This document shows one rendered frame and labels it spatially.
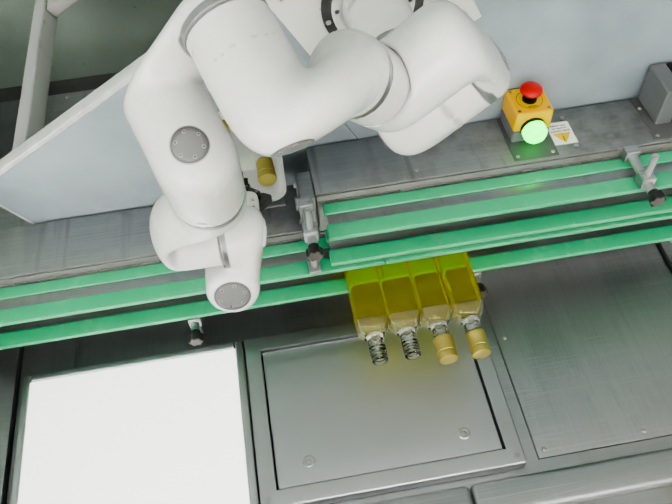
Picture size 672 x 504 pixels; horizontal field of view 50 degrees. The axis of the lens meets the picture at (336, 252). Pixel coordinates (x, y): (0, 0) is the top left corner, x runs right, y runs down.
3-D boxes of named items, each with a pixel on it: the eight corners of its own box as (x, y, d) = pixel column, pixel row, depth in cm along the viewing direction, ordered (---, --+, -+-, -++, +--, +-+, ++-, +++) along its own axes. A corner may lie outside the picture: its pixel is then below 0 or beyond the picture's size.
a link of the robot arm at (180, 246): (240, 151, 81) (253, 212, 101) (124, 167, 80) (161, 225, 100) (250, 222, 79) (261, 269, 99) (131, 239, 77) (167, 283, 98)
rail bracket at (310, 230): (301, 240, 135) (311, 294, 128) (293, 179, 122) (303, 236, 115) (317, 238, 136) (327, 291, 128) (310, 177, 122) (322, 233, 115)
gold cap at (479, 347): (479, 325, 125) (486, 347, 122) (487, 332, 127) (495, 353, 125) (461, 333, 126) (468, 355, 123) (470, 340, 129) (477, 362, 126)
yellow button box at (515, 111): (498, 116, 137) (510, 143, 133) (504, 86, 131) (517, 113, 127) (533, 111, 138) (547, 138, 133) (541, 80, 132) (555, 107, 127)
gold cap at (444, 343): (431, 344, 127) (437, 366, 125) (434, 334, 125) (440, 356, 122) (450, 342, 128) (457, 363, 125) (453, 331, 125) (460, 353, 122)
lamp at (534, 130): (518, 137, 132) (523, 149, 130) (522, 119, 128) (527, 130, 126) (541, 134, 132) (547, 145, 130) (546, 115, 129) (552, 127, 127)
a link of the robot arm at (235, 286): (190, 234, 90) (265, 224, 91) (190, 190, 99) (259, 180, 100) (210, 321, 100) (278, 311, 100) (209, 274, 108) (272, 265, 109)
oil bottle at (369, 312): (339, 255, 142) (359, 348, 129) (338, 237, 137) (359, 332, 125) (367, 251, 142) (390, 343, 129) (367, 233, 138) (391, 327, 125)
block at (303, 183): (295, 206, 138) (300, 234, 134) (290, 172, 131) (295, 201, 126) (313, 204, 138) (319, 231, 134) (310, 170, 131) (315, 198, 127)
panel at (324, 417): (27, 383, 141) (9, 562, 121) (21, 376, 139) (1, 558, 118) (471, 309, 147) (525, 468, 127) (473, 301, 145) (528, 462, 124)
